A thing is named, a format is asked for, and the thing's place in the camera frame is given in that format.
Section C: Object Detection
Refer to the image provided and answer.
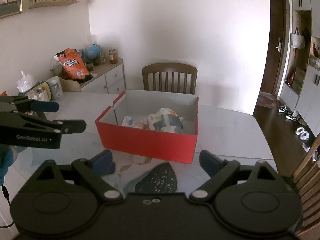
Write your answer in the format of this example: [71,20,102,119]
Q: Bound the orange snack bag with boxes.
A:
[56,48,89,80]

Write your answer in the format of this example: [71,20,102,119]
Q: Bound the red cardboard box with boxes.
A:
[95,90,199,164]

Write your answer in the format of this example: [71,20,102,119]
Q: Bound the white low drawer cabinet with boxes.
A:
[60,57,126,95]

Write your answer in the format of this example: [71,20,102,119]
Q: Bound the wooden chair far side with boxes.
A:
[142,62,197,95]

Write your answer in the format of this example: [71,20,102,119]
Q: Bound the dark jar with red lid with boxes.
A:
[108,49,118,64]

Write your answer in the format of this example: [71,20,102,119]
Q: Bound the white slippers pair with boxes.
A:
[295,127,318,162]

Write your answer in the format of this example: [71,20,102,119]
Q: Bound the white tall storage cabinets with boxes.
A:
[280,0,319,135]

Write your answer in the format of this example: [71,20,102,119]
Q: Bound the white chicken snack pouch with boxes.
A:
[121,116,150,130]

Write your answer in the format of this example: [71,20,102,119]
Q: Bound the white green tissue pack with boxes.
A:
[146,108,184,134]

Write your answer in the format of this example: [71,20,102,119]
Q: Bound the wooden chair right side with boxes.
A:
[292,136,319,239]

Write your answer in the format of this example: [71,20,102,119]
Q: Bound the white patterned mug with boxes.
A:
[46,76,63,100]

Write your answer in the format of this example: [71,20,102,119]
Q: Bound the wooden chair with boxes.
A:
[142,62,197,95]
[292,136,319,239]

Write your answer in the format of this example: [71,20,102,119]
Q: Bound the sneakers on floor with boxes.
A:
[278,105,297,121]

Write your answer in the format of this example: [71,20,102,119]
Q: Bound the blue gloved left hand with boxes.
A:
[0,144,27,185]

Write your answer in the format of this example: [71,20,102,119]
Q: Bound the blue globe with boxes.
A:
[84,44,100,60]

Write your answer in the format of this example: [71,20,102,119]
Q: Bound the dark wooden door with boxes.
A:
[260,0,290,95]

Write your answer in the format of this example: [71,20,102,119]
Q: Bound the white hanging tote bag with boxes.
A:
[290,27,305,49]

